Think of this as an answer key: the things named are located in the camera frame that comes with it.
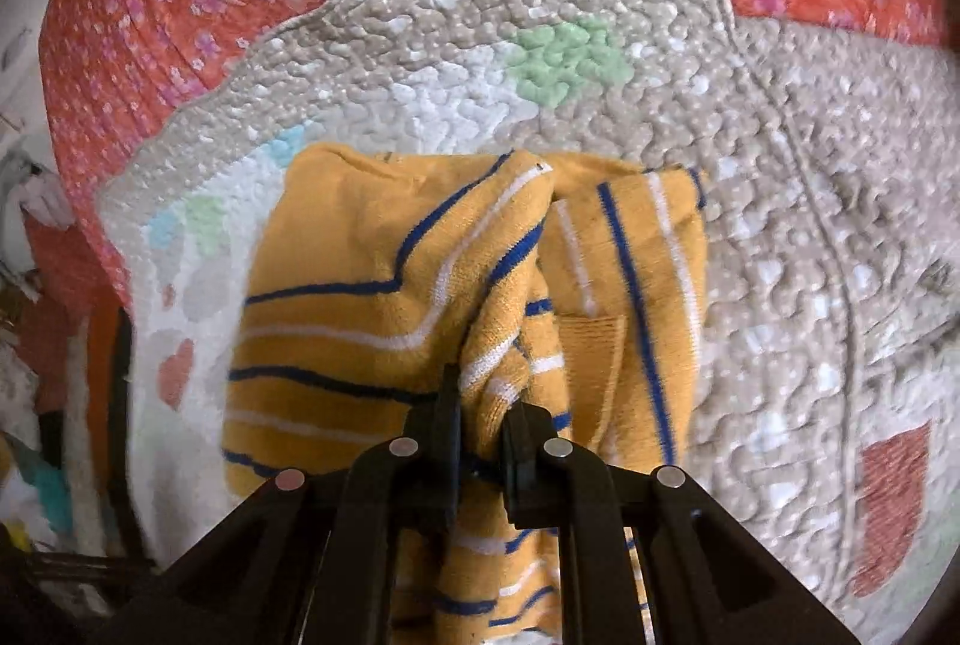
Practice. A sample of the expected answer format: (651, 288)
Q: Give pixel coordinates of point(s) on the yellow striped sweater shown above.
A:
(390, 285)

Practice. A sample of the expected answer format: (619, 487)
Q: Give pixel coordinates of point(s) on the quilted patchwork blanket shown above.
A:
(750, 225)

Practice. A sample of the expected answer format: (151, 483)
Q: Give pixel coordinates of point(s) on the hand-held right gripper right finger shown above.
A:
(521, 465)

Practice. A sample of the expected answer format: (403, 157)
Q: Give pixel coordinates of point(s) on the white crumpled cloth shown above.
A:
(37, 195)

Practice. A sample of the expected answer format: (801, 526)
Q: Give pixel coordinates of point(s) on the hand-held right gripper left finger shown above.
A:
(439, 457)

